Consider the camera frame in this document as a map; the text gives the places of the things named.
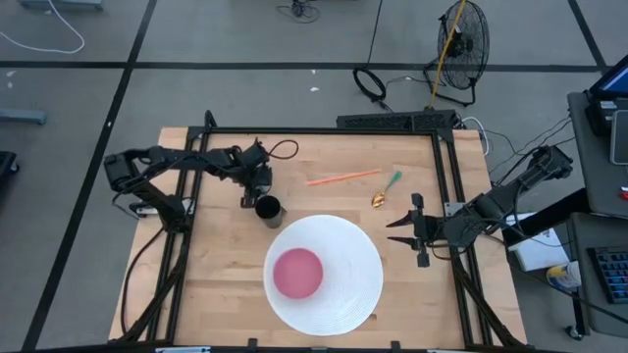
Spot white box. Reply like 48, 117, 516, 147
504, 211, 570, 273

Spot pink round bowl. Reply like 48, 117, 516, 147
272, 247, 325, 300

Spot black perforated box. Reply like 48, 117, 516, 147
336, 109, 460, 132

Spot thin black floor cables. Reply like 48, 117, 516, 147
483, 115, 576, 176

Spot black coiled floor cable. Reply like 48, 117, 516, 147
351, 0, 390, 112

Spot black desk crossbar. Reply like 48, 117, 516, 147
500, 188, 590, 249

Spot black keyboard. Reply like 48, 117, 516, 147
587, 244, 628, 305

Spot grey floor foot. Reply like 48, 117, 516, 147
0, 108, 48, 126

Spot grey desk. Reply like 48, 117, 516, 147
567, 90, 628, 339

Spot monitor with blue screen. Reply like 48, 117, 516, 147
588, 66, 628, 99

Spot white floor cable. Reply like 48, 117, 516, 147
0, 0, 86, 55

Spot large white round plate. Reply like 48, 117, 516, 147
262, 214, 385, 337

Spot black cup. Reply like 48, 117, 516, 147
254, 194, 288, 229

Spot black floor fan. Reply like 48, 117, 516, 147
422, 0, 491, 108

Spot orange straw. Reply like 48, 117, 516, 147
306, 169, 383, 187

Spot black desk device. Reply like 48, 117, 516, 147
583, 90, 620, 137

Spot yellow cable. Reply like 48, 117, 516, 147
429, 0, 467, 110

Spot grey equipment base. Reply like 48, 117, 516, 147
18, 0, 105, 11

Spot white cable by table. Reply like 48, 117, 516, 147
460, 116, 491, 157

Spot black metal table frame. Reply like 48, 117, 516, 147
117, 110, 529, 350

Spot wipes canister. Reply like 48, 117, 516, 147
546, 260, 584, 290

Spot grey tablet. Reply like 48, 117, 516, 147
609, 109, 628, 167

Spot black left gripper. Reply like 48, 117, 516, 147
235, 138, 274, 209

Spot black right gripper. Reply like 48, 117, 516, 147
386, 192, 445, 269

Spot gold spoon green handle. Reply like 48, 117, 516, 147
371, 170, 403, 209

